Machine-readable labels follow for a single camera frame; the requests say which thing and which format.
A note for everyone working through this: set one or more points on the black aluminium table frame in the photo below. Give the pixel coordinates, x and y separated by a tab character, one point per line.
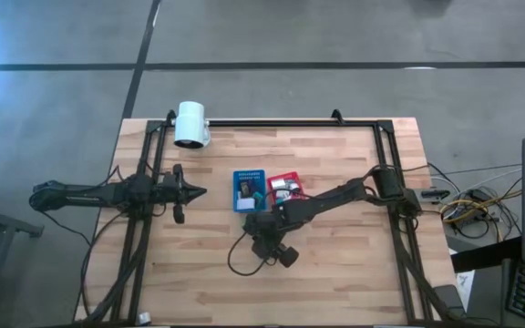
290	123

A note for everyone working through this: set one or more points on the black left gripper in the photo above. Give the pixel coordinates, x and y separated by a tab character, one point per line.
171	191

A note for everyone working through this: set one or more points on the small white block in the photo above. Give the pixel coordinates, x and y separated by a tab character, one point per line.
144	318

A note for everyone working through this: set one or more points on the red plastic basket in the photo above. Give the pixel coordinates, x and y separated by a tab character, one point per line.
295	177

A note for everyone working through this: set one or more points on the white paper sheet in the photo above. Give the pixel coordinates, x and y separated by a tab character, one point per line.
466	284

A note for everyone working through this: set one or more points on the blue plastic basket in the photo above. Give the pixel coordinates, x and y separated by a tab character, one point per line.
249	175

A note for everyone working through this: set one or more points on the black phone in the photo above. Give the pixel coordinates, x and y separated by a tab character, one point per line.
448	298

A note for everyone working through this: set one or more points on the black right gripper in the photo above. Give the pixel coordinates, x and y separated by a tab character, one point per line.
269	237

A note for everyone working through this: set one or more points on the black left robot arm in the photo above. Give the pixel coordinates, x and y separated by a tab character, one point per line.
85	197

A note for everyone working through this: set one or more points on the navy digital clock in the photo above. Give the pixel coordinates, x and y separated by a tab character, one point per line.
245	187

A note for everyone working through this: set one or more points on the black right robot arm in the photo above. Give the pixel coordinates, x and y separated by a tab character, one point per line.
326	200

